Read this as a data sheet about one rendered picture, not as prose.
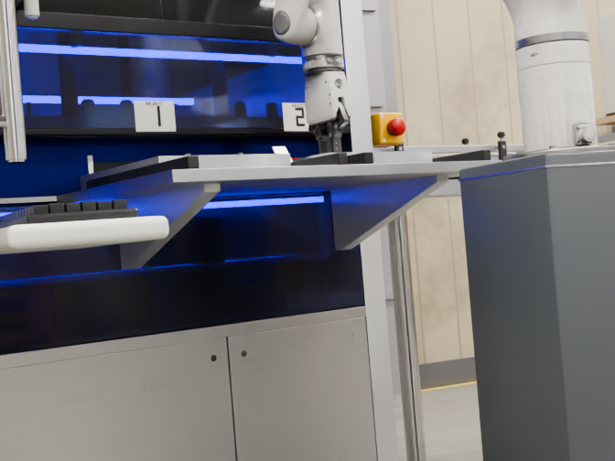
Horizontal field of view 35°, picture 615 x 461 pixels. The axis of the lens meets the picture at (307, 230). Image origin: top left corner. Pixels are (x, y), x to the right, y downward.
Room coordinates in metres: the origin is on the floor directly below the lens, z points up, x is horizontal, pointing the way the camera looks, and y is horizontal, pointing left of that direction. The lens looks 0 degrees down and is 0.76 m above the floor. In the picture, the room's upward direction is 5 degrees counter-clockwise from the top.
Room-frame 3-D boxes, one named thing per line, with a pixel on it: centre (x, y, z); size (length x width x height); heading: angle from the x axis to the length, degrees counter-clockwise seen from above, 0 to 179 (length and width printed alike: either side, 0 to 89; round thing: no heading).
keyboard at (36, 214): (1.39, 0.37, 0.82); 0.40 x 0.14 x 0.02; 27
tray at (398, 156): (2.01, -0.05, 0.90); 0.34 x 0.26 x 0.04; 35
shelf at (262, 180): (1.85, 0.04, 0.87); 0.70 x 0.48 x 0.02; 125
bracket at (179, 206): (1.70, 0.24, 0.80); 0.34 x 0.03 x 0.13; 35
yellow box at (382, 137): (2.25, -0.19, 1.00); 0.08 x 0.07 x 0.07; 35
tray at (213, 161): (1.81, 0.22, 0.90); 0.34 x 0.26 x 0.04; 35
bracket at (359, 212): (1.99, -0.17, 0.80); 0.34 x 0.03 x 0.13; 35
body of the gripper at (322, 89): (1.98, -0.06, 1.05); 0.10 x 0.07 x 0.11; 35
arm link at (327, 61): (1.98, -0.06, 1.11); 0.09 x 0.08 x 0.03; 35
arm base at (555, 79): (1.63, -0.43, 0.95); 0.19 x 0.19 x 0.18
